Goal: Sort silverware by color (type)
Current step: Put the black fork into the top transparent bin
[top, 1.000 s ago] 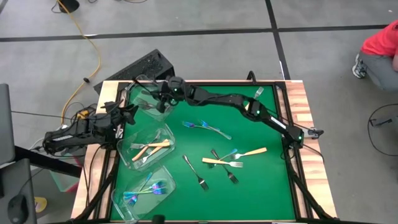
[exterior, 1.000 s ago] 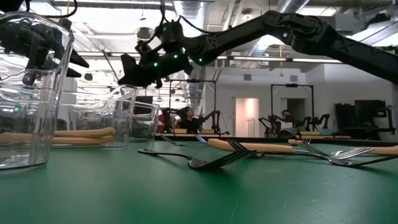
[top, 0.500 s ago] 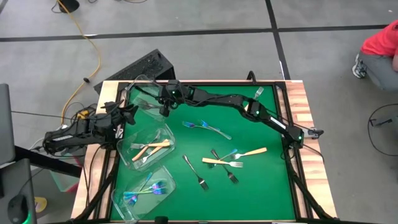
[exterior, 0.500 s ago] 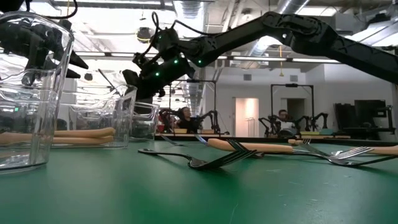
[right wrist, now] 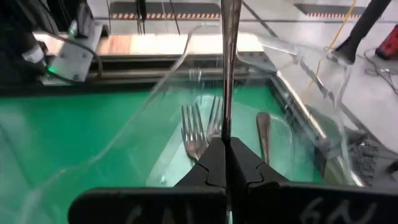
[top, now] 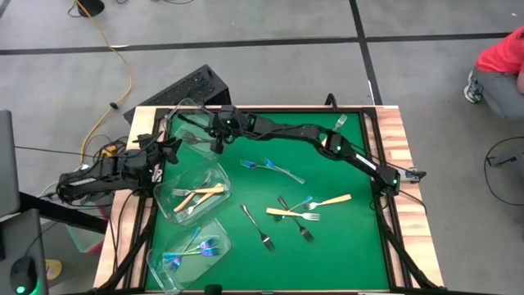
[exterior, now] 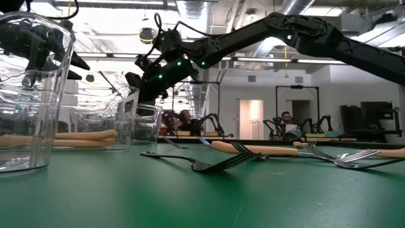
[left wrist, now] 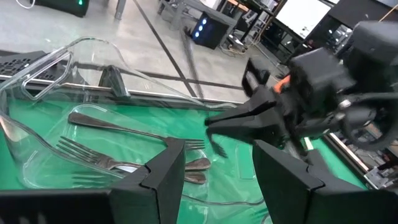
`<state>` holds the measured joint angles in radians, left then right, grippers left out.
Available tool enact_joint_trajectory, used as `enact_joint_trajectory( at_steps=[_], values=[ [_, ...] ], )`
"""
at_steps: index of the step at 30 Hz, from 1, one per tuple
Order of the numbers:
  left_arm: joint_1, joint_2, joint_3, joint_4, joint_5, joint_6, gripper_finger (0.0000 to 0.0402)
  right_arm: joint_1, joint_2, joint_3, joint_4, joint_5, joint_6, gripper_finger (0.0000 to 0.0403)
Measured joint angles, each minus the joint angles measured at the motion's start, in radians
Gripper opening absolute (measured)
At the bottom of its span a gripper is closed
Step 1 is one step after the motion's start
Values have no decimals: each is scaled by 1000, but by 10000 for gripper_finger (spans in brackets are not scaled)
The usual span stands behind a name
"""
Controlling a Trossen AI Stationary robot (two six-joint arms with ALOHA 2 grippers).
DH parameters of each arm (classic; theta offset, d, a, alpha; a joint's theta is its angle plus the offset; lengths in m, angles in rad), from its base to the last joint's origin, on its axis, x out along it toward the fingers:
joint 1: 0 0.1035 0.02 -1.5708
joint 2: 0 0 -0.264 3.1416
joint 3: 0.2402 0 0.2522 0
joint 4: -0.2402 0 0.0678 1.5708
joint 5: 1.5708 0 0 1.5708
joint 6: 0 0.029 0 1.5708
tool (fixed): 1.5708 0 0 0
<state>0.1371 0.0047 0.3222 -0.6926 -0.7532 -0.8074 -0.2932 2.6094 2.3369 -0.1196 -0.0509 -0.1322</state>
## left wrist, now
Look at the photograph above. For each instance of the white screen monitor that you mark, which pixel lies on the white screen monitor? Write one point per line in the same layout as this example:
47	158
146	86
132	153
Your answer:
303	15

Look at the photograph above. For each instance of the black computer green lights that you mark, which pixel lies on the black computer green lights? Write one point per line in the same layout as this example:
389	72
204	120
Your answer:
62	3

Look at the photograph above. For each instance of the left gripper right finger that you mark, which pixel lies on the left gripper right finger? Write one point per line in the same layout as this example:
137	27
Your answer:
289	193

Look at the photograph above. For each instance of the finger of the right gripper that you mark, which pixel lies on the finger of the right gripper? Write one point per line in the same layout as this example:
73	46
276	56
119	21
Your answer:
245	130
245	110

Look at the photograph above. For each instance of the black storage rack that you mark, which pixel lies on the black storage rack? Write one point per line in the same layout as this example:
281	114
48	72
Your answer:
351	7

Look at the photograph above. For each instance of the grey metal workbench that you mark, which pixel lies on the grey metal workbench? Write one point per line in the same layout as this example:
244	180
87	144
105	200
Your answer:
120	7

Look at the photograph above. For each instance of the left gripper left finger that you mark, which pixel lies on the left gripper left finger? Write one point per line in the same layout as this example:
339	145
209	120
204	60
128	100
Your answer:
149	193

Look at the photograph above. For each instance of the black corner bracket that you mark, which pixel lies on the black corner bracket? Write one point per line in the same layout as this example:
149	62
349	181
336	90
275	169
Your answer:
113	82

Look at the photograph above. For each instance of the black computer blue lights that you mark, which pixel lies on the black computer blue lights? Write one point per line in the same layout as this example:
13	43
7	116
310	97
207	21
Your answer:
208	29

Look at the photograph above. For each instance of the wooden top workbench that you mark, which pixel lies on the wooden top workbench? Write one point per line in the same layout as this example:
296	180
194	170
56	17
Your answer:
186	9

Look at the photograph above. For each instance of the green table mat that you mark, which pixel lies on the green table mat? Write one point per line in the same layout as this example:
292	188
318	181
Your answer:
332	161

